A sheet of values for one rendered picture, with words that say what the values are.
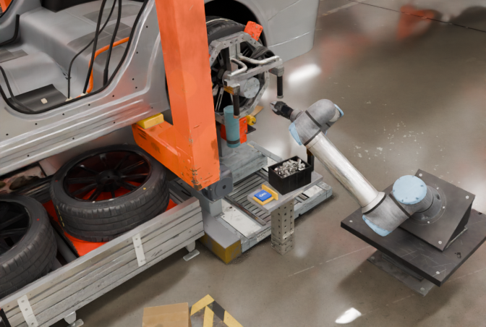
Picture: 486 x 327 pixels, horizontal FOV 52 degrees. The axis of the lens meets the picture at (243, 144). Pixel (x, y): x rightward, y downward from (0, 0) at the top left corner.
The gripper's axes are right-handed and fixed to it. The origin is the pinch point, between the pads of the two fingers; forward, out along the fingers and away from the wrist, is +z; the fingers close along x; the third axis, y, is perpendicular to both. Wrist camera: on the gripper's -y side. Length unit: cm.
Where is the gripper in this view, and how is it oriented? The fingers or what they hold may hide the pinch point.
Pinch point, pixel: (270, 103)
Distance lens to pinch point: 322.3
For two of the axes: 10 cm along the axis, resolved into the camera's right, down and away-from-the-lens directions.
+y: 5.9, 3.1, 7.4
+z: -6.4, -3.8, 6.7
